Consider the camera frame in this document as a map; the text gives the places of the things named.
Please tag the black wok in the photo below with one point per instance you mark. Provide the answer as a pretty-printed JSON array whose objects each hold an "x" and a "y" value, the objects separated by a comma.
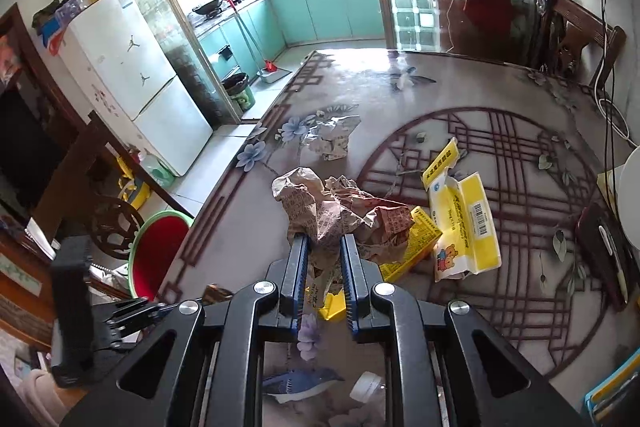
[{"x": 207, "y": 7}]

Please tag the yellow plastic container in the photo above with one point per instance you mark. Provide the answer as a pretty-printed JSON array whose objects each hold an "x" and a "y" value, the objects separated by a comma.
[{"x": 134, "y": 192}]

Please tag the green plastic bottle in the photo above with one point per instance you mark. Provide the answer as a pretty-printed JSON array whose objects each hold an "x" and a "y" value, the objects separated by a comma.
[{"x": 157, "y": 172}]

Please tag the green trash bin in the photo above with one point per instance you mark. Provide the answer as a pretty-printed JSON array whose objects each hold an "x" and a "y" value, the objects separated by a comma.
[{"x": 240, "y": 94}]

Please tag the dark wooden cabinet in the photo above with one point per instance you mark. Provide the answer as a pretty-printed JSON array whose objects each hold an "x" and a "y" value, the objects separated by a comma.
[{"x": 25, "y": 132}]

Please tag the orange box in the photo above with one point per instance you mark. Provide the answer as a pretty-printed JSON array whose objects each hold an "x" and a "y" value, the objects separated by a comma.
[{"x": 415, "y": 247}]

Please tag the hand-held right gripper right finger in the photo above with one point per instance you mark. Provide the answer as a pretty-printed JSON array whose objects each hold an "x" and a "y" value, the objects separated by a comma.
[{"x": 350, "y": 279}]

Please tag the white refrigerator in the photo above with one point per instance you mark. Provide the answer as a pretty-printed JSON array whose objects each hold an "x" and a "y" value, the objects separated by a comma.
[{"x": 125, "y": 72}]

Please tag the white round appliance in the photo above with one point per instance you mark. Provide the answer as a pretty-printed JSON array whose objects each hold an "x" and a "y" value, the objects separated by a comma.
[{"x": 631, "y": 202}]

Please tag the red bucket with green rim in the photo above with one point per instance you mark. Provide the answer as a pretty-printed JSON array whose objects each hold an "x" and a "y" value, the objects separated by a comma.
[{"x": 155, "y": 257}]

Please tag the white spiral notebook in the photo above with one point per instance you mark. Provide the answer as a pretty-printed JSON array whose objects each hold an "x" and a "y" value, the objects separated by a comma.
[{"x": 40, "y": 234}]

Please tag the teal kitchen base cabinets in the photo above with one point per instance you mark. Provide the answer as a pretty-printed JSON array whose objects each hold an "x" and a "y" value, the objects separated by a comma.
[{"x": 325, "y": 12}]

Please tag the yellow white carton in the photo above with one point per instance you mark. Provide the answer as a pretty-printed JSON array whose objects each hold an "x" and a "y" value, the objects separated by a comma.
[{"x": 440, "y": 164}]

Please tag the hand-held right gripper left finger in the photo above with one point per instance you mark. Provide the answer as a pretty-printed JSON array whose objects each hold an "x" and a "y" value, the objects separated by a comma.
[{"x": 300, "y": 269}]

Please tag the pale yellow paper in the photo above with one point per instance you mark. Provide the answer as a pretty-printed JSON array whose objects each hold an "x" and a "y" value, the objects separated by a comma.
[{"x": 606, "y": 187}]

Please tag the dark cloth bundle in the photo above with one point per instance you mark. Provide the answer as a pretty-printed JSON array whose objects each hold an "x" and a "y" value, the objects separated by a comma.
[{"x": 50, "y": 12}]

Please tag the dark brown packet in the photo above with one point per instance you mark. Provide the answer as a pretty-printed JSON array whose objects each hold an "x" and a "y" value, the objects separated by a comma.
[{"x": 217, "y": 292}]

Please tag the blue red plastic bag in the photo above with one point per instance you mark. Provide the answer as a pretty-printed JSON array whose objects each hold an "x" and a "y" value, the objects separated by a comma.
[{"x": 54, "y": 37}]

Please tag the dark carved wooden chair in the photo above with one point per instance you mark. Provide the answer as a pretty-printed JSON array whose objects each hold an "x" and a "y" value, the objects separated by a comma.
[{"x": 65, "y": 187}]

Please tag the brown wooden chair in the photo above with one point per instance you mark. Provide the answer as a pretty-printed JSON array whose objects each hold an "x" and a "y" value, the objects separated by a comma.
[{"x": 575, "y": 22}]

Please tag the patterned tablecloth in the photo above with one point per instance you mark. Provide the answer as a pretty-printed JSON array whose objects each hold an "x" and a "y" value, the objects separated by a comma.
[{"x": 500, "y": 117}]

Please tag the brown paper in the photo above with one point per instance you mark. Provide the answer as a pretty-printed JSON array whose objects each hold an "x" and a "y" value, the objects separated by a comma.
[{"x": 330, "y": 212}]

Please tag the white plastic packet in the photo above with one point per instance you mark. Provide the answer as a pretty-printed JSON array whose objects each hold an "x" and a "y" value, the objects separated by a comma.
[{"x": 367, "y": 387}]

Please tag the small yellow wrapper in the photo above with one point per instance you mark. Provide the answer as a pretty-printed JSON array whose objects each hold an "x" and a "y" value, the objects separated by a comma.
[{"x": 332, "y": 307}]

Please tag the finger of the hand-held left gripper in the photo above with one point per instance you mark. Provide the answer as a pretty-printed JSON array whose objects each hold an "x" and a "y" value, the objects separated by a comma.
[
  {"x": 140, "y": 317},
  {"x": 134, "y": 302}
]

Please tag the silver wrapper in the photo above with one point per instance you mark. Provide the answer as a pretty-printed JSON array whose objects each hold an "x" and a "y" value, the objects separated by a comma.
[{"x": 332, "y": 137}]

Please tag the grey dustpan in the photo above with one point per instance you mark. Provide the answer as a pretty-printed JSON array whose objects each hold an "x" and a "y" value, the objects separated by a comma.
[{"x": 274, "y": 76}]

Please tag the colourful box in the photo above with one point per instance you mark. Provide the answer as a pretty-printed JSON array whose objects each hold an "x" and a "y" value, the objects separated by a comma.
[{"x": 615, "y": 387}]

